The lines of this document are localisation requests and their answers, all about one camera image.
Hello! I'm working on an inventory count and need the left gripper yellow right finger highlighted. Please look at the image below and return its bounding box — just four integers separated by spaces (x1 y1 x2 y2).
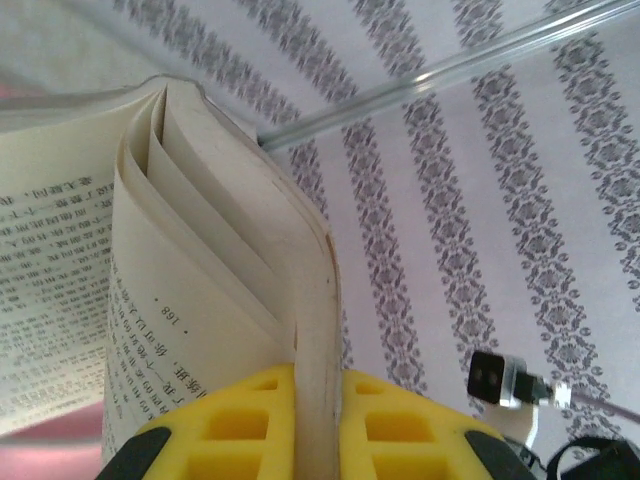
339 368 536 480

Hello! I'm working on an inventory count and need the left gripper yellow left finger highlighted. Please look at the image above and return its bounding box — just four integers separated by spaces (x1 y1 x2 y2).
99 363 301 480

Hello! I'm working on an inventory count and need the brown cover paperback book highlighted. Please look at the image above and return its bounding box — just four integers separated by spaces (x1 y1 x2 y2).
0 73 346 480

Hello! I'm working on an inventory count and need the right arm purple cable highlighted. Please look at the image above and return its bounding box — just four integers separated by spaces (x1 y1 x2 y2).
514 372 640 424

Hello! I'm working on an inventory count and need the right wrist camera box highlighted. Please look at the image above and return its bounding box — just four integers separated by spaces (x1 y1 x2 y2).
467 349 551 449

